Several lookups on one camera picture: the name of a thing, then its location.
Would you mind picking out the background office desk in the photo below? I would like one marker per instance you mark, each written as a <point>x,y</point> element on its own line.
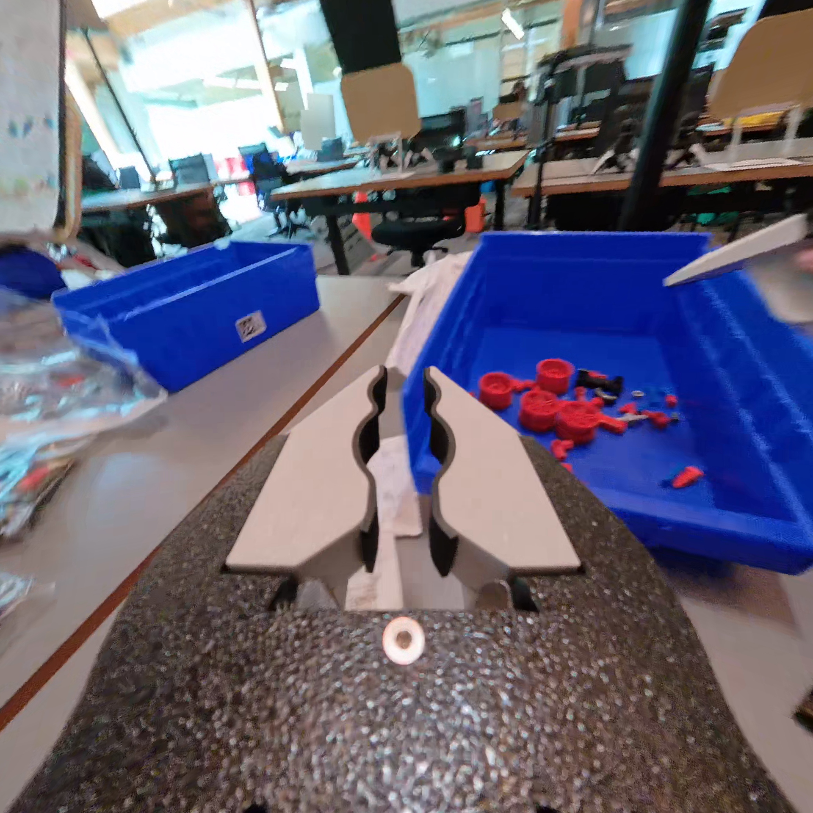
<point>413,171</point>
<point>146,195</point>
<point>698,175</point>

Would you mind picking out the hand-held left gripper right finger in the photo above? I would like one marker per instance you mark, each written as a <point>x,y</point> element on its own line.
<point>502,508</point>

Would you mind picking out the black office chair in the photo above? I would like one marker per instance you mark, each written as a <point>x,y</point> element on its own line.
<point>413,232</point>
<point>189,170</point>
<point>444,130</point>
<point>267,178</point>

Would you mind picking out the red toy pin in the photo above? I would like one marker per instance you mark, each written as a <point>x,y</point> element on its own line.
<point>687,476</point>

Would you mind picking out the black toy connector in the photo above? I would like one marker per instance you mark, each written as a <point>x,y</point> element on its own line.
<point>597,381</point>

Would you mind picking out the white instruction poster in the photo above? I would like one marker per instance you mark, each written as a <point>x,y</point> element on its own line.
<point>32,127</point>

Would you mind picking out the blue plastic bin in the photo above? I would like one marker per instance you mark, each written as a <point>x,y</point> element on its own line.
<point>635,508</point>
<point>178,343</point>

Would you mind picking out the beige divider panel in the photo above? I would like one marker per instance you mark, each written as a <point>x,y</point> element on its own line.
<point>762,63</point>
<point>381,101</point>

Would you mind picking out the black tripod stand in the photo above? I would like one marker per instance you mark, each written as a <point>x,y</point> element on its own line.
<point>552,127</point>

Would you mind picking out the red toy wheel hub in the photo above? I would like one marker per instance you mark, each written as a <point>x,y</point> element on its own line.
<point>496,390</point>
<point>578,421</point>
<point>554,376</point>
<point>540,411</point>

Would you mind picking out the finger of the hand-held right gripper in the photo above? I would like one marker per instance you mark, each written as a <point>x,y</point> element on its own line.
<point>743,254</point>

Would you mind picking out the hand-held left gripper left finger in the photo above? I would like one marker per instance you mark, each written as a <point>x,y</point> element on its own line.
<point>305,502</point>

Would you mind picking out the orange crate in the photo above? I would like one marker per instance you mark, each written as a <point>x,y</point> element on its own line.
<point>476,216</point>

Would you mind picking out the black metal pole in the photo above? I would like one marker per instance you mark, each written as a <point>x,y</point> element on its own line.
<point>660,114</point>

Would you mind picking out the scattered small toy parts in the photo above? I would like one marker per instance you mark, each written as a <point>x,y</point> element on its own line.
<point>654,416</point>

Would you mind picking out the clear plastic bag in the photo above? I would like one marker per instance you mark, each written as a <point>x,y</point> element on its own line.
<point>19,610</point>
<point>63,394</point>

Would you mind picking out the dark green divider panel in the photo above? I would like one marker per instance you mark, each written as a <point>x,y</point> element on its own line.
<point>362,32</point>

